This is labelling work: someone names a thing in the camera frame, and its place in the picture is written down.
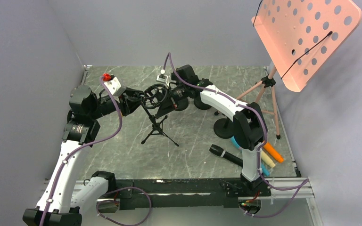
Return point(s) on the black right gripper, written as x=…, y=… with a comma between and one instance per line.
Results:
x=167, y=105

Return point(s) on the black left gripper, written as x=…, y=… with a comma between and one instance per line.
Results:
x=132, y=101

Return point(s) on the black tripod shock-mount stand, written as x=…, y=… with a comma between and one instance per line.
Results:
x=152, y=98

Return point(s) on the black shock-mount round stand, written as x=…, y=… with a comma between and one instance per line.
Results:
x=200, y=105

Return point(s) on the black round-base clip stand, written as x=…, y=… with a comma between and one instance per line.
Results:
x=224, y=128

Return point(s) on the black microphone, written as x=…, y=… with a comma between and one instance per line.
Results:
x=220, y=152

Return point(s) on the orange microphone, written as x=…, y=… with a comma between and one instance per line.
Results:
x=273, y=152

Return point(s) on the cream yellow microphone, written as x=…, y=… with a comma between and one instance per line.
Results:
x=267, y=160

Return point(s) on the blue microphone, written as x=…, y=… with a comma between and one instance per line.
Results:
x=264, y=170

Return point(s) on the black round-base tall stand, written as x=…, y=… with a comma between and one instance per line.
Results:
x=182, y=104

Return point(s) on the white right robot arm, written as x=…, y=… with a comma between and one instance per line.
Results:
x=247, y=123

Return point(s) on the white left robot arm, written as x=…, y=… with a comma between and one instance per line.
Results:
x=58, y=206

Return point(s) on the pink perforated music stand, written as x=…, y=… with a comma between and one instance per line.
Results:
x=300, y=35

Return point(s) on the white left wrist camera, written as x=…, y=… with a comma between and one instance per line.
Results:
x=116, y=87

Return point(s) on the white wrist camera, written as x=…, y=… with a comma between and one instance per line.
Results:
x=116, y=87
x=164, y=79

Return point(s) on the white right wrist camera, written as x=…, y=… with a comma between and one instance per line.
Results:
x=164, y=79

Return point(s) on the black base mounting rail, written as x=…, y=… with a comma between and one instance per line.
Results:
x=167, y=193

